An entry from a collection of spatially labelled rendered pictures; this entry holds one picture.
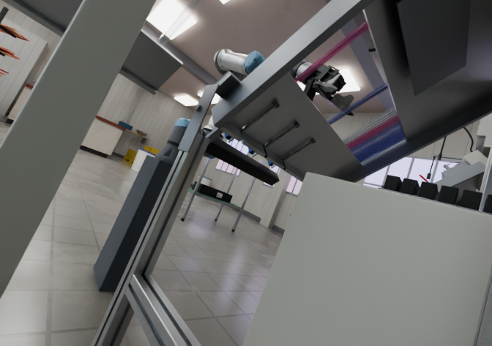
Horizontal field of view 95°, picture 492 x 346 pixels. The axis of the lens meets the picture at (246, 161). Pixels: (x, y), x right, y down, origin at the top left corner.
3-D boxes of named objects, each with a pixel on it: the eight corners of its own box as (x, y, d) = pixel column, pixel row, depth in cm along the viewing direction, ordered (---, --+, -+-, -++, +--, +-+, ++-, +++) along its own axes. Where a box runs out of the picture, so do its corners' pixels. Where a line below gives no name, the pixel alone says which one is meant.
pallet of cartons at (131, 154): (132, 166, 712) (143, 143, 723) (121, 159, 818) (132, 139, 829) (162, 177, 779) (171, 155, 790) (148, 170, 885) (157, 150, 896)
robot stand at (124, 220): (92, 268, 100) (146, 154, 107) (133, 270, 111) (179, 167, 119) (98, 291, 86) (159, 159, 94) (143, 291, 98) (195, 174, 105)
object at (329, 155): (221, 119, 56) (219, 110, 58) (323, 190, 102) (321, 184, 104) (282, 66, 49) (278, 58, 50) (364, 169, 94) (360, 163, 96)
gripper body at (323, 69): (340, 70, 71) (317, 58, 79) (320, 91, 73) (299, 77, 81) (348, 84, 76) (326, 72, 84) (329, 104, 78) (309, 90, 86)
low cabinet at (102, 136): (97, 149, 839) (110, 125, 852) (110, 159, 638) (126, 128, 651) (19, 121, 698) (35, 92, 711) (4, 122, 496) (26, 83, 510)
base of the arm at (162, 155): (150, 156, 107) (159, 137, 108) (178, 167, 117) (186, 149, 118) (162, 160, 96) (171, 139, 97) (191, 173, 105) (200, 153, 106)
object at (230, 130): (219, 129, 55) (215, 110, 60) (323, 196, 101) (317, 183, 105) (222, 126, 55) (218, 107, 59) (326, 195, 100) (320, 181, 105)
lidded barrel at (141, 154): (131, 169, 611) (141, 148, 619) (127, 166, 651) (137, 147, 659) (149, 175, 642) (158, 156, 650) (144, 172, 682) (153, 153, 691)
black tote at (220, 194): (198, 192, 282) (202, 183, 284) (192, 189, 295) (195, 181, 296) (229, 202, 322) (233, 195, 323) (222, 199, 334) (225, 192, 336)
